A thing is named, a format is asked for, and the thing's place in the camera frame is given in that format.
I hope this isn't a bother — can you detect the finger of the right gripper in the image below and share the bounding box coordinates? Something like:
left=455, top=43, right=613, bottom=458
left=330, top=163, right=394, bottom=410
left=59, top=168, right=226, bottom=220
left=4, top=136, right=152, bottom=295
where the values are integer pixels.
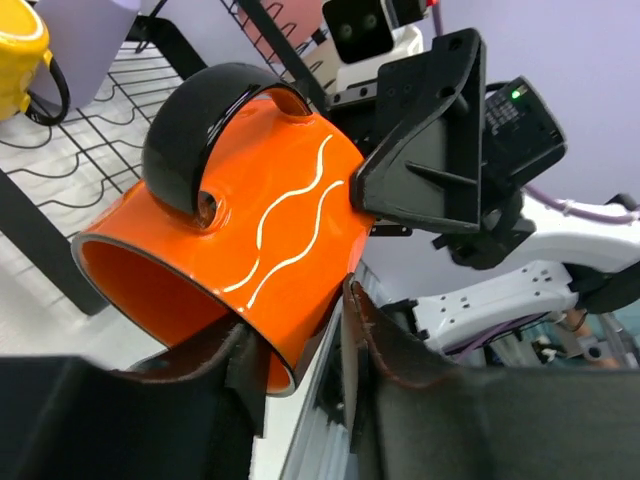
left=350, top=28, right=485, bottom=233

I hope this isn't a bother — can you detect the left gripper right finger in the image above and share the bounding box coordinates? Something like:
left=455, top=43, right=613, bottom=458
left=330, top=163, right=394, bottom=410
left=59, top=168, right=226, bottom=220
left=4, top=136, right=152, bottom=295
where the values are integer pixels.
left=342, top=279, right=639, bottom=479

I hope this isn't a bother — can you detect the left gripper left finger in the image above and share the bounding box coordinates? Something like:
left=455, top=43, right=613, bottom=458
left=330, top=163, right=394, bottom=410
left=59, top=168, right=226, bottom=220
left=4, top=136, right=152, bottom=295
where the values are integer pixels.
left=1, top=322, right=269, bottom=479

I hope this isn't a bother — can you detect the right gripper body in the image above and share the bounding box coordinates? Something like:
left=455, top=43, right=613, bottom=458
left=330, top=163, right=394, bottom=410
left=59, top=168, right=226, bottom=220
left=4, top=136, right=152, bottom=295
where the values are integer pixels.
left=327, top=80, right=565, bottom=270

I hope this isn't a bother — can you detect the orange mug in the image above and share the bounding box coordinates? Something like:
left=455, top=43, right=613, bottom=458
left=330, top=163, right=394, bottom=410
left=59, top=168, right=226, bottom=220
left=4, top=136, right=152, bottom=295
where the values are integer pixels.
left=72, top=63, right=373, bottom=397

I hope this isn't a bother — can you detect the yellow mug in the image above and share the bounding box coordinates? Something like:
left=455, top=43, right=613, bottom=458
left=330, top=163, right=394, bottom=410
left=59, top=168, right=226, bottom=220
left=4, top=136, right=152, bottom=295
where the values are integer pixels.
left=1, top=0, right=70, bottom=127

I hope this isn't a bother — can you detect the pink tumbler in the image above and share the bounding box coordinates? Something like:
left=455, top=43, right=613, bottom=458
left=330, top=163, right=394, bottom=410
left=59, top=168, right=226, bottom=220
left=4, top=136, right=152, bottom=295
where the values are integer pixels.
left=237, top=0, right=323, bottom=64

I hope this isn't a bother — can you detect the lilac tumbler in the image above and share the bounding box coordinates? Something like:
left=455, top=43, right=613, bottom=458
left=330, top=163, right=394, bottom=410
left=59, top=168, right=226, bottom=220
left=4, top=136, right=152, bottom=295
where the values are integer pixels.
left=35, top=0, right=141, bottom=110

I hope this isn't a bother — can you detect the aluminium rail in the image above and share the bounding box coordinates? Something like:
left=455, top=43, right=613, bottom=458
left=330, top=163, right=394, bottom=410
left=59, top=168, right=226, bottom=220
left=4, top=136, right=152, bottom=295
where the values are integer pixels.
left=280, top=274, right=368, bottom=479

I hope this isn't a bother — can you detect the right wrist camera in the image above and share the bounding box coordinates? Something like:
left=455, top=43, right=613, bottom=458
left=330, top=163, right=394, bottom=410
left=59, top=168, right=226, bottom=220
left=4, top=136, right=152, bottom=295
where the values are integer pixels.
left=322, top=0, right=433, bottom=92

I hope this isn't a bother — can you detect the black wire dish rack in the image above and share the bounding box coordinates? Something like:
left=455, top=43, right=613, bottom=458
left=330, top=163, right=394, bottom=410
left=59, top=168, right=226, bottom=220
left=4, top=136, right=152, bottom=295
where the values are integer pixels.
left=1, top=1, right=329, bottom=317

